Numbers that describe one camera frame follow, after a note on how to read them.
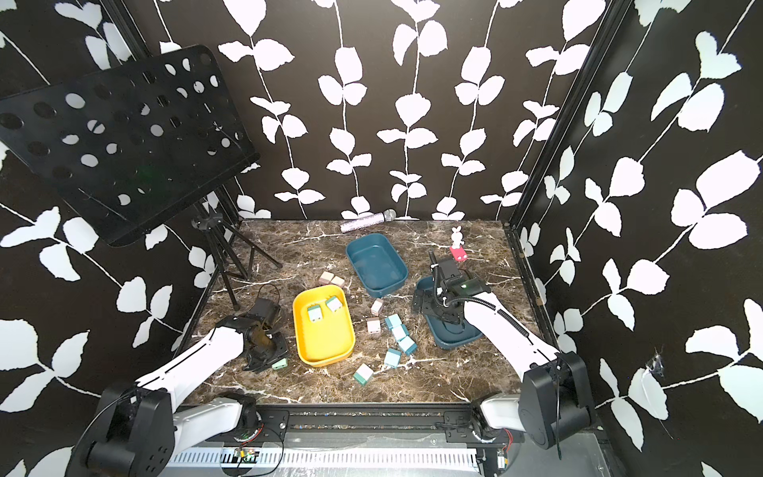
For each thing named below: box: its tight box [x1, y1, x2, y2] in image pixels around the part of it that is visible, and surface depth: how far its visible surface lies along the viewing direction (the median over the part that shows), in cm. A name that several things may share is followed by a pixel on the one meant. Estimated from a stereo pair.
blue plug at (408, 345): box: [398, 335, 418, 355], surface depth 88 cm
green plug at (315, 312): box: [306, 303, 322, 323], surface depth 95 cm
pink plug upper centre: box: [370, 298, 385, 318], surface depth 95 cm
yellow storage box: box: [293, 284, 356, 367], surface depth 93 cm
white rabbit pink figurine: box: [449, 225, 468, 262], surface depth 112 cm
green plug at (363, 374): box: [352, 362, 374, 386], surface depth 82 cm
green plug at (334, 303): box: [325, 296, 342, 313], surface depth 97 cm
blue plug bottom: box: [383, 347, 402, 369], surface depth 85 cm
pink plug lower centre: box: [366, 317, 381, 335], surface depth 92 cm
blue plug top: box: [384, 313, 403, 330], surface depth 92 cm
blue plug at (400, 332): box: [389, 323, 411, 342], surface depth 90 cm
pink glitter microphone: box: [339, 208, 398, 234], surface depth 121 cm
